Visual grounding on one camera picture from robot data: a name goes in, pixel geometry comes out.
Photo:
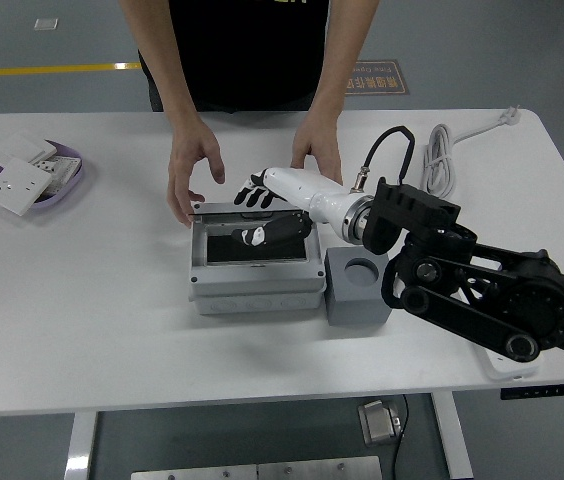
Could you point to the person's right hand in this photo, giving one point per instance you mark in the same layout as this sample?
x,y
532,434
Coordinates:
x,y
187,150

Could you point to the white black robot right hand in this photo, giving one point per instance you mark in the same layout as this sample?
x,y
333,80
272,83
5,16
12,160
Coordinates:
x,y
312,190

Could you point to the person's left hand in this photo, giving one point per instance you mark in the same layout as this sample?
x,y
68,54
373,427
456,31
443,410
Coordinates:
x,y
322,145

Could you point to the grey junction box clear lid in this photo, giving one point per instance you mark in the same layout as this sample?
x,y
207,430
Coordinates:
x,y
257,285

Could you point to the person's left forearm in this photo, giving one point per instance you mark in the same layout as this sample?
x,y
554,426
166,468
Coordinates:
x,y
347,60

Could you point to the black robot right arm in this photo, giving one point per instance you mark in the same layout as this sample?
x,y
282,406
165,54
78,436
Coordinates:
x,y
462,300

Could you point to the person's right forearm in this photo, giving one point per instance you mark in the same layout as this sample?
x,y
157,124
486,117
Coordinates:
x,y
162,65

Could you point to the grey cube with round hole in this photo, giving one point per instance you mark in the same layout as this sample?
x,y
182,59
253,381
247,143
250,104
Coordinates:
x,y
347,305

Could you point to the brown floor sign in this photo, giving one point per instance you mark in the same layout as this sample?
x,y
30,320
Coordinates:
x,y
387,80

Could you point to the purple oval tray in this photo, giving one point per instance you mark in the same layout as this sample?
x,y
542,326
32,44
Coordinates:
x,y
76,176

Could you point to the person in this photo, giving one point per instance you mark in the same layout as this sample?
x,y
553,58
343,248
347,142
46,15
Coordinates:
x,y
242,50

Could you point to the white socket module with holes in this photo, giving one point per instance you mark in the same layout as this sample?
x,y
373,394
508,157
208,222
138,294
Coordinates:
x,y
62,167

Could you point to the yellow floor tape line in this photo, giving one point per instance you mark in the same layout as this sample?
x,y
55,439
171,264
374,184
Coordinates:
x,y
37,70

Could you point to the grey metal foot pedal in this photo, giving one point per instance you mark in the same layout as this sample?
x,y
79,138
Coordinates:
x,y
378,422

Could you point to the white table leg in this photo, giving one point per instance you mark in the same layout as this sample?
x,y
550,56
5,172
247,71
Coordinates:
x,y
454,440
81,445

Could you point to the black table control panel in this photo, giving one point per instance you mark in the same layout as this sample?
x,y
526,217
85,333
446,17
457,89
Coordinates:
x,y
542,391

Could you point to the white wall switch plate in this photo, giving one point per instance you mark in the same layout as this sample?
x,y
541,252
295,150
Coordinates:
x,y
19,146

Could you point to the white wall socket plate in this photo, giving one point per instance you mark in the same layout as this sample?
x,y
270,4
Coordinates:
x,y
14,187

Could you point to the metal base plate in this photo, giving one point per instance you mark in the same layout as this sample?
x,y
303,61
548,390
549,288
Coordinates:
x,y
287,470

